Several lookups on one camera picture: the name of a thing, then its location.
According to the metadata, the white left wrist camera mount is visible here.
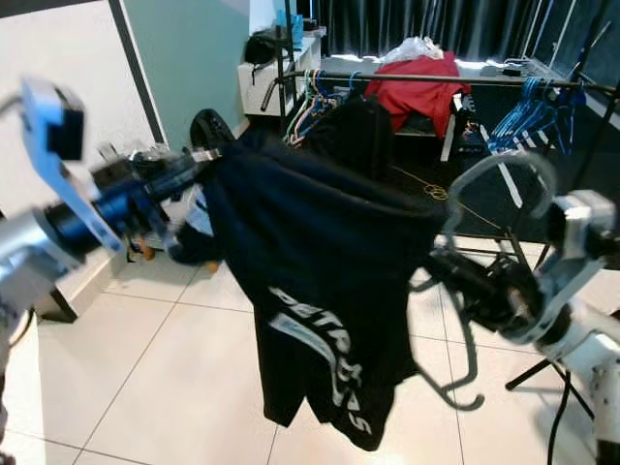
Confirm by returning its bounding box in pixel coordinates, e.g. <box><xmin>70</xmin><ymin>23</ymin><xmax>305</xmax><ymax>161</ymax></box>
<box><xmin>19</xmin><ymin>77</ymin><xmax>117</xmax><ymax>255</ymax></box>

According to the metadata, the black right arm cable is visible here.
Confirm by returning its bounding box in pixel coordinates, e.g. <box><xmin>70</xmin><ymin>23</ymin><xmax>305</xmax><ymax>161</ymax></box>
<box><xmin>545</xmin><ymin>373</ymin><xmax>574</xmax><ymax>465</ymax></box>

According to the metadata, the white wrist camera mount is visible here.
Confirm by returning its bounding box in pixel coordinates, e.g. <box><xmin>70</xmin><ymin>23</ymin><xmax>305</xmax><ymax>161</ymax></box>
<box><xmin>528</xmin><ymin>189</ymin><xmax>620</xmax><ymax>345</ymax></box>
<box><xmin>19</xmin><ymin>77</ymin><xmax>117</xmax><ymax>255</ymax></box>

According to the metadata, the red garment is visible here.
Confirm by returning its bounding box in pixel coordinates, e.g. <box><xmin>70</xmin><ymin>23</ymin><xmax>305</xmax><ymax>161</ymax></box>
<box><xmin>365</xmin><ymin>50</ymin><xmax>471</xmax><ymax>137</ymax></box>

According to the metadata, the black curtain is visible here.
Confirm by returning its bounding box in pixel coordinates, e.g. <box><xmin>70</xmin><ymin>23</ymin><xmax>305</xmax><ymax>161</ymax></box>
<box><xmin>310</xmin><ymin>0</ymin><xmax>582</xmax><ymax>61</ymax></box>

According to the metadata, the blue packet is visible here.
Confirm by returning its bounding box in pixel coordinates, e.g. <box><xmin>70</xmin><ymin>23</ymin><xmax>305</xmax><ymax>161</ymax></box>
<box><xmin>276</xmin><ymin>8</ymin><xmax>306</xmax><ymax>32</ymax></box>

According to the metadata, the plain black shirt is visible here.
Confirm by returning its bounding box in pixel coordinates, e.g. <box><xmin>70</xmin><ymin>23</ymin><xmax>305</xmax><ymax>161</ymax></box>
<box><xmin>300</xmin><ymin>95</ymin><xmax>393</xmax><ymax>180</ymax></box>

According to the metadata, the green thin hanger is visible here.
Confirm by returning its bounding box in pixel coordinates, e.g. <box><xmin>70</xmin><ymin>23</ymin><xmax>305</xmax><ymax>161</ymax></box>
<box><xmin>286</xmin><ymin>68</ymin><xmax>330</xmax><ymax>141</ymax></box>

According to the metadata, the white plastic bag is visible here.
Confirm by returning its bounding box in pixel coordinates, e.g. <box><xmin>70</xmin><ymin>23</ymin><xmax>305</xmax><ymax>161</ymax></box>
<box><xmin>387</xmin><ymin>37</ymin><xmax>445</xmax><ymax>64</ymax></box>

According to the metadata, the black metal clothes rack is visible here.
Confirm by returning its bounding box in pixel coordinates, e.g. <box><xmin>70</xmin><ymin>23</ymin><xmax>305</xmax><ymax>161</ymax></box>
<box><xmin>260</xmin><ymin>0</ymin><xmax>620</xmax><ymax>393</ymax></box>

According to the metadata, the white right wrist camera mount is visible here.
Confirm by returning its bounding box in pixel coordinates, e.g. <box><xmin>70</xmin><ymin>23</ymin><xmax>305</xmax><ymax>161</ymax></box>
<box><xmin>528</xmin><ymin>189</ymin><xmax>620</xmax><ymax>345</ymax></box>

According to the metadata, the orange thin hanger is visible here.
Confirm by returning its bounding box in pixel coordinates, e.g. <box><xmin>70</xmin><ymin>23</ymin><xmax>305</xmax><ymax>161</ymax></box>
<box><xmin>295</xmin><ymin>68</ymin><xmax>340</xmax><ymax>137</ymax></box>

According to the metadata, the white desk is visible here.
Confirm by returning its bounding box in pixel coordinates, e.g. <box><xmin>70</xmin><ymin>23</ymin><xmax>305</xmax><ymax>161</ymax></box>
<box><xmin>310</xmin><ymin>53</ymin><xmax>558</xmax><ymax>161</ymax></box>

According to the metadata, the white shelf unit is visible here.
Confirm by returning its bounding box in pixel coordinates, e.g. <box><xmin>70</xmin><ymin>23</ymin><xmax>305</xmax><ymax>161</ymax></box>
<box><xmin>237</xmin><ymin>29</ymin><xmax>326</xmax><ymax>117</ymax></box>

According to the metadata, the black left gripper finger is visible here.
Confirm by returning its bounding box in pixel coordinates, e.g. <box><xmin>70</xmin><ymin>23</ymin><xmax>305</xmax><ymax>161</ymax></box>
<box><xmin>179</xmin><ymin>167</ymin><xmax>222</xmax><ymax>200</ymax></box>
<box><xmin>174</xmin><ymin>147</ymin><xmax>224</xmax><ymax>177</ymax></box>

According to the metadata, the light blue plastic hanger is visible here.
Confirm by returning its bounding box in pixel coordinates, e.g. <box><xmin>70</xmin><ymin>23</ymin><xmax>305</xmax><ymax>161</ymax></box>
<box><xmin>487</xmin><ymin>76</ymin><xmax>558</xmax><ymax>154</ymax></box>
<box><xmin>542</xmin><ymin>77</ymin><xmax>587</xmax><ymax>156</ymax></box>

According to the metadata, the black Petronas printed shirt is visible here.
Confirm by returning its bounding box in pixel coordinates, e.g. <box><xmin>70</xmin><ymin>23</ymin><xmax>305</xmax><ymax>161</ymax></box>
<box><xmin>170</xmin><ymin>140</ymin><xmax>447</xmax><ymax>451</ymax></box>

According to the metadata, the black backpack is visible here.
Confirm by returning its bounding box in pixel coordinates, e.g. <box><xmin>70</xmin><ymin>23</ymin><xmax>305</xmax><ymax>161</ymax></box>
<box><xmin>189</xmin><ymin>108</ymin><xmax>238</xmax><ymax>151</ymax></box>

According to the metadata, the grey plastic hanger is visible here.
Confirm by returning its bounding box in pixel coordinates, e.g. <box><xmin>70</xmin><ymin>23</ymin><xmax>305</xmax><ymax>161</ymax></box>
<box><xmin>410</xmin><ymin>148</ymin><xmax>560</xmax><ymax>413</ymax></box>

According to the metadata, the black bag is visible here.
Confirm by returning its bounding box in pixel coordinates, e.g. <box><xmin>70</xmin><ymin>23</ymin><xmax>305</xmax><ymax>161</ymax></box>
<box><xmin>245</xmin><ymin>27</ymin><xmax>292</xmax><ymax>67</ymax></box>

